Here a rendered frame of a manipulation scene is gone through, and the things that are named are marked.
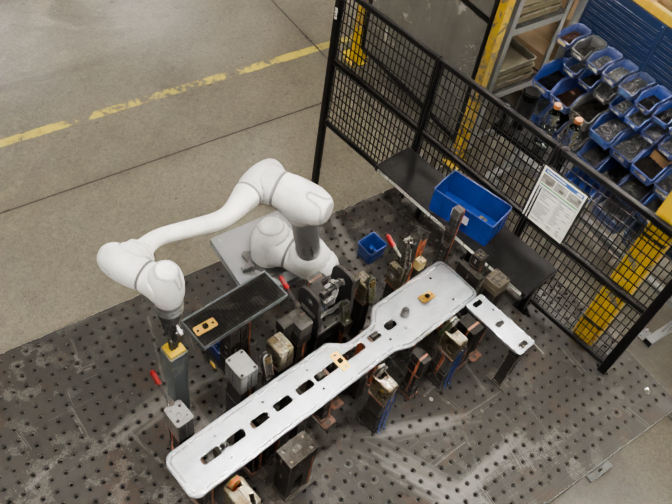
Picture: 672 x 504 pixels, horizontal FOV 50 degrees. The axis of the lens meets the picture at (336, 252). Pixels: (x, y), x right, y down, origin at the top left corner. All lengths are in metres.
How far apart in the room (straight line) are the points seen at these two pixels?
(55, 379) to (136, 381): 0.31
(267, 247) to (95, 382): 0.86
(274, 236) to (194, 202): 1.53
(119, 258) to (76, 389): 0.92
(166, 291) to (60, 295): 2.01
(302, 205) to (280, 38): 3.40
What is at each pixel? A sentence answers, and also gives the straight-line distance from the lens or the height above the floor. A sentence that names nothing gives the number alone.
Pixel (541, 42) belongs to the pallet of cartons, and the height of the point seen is 0.44.
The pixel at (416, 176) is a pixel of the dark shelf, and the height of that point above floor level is 1.03.
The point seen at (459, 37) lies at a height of 0.82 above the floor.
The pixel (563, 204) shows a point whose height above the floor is 1.34.
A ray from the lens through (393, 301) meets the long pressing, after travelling 2.88.
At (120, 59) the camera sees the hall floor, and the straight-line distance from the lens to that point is 5.49.
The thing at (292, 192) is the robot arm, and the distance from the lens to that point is 2.44.
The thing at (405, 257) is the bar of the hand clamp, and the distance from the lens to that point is 2.84.
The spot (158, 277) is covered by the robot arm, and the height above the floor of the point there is 1.60.
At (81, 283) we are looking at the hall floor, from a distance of 4.15.
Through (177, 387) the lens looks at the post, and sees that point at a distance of 2.70.
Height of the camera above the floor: 3.33
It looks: 51 degrees down
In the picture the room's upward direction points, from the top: 11 degrees clockwise
